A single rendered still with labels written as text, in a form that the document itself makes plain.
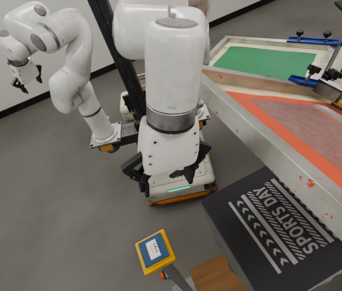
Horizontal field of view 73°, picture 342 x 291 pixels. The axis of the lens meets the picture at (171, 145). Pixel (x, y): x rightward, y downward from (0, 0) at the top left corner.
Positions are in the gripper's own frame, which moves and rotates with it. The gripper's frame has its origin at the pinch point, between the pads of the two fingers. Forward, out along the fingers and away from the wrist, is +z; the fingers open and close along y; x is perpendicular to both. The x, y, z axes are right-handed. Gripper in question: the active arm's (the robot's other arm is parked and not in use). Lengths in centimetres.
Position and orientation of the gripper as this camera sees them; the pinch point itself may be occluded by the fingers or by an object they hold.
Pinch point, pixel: (167, 182)
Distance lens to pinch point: 46.1
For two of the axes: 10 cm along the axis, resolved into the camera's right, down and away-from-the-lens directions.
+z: -0.5, 7.6, 6.5
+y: -9.2, 2.2, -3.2
